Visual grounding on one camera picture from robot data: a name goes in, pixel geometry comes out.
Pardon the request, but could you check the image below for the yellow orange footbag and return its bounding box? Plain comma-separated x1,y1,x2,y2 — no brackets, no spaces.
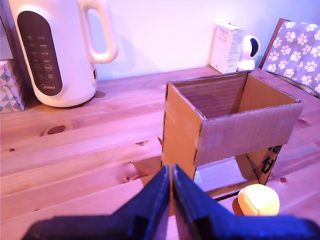
237,184,281,217

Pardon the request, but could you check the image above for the cardboard dice tower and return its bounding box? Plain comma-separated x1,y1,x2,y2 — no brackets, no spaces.
157,69,305,217

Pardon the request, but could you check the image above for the white printed carton box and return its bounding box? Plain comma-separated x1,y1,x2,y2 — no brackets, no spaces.
209,22,247,75

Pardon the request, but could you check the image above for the white electric water kettle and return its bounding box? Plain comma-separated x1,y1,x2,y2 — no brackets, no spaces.
8,0,120,108

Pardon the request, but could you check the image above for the triangle patterned box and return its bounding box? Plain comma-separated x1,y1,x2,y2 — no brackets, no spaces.
0,59,26,115

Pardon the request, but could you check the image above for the wooden chair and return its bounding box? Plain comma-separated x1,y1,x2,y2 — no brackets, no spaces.
258,17,320,99

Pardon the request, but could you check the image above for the grey paw print cloth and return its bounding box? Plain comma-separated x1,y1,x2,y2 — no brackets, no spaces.
262,21,320,95

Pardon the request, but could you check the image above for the small white round camera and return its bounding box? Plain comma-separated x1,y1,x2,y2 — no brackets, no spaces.
236,34,261,73

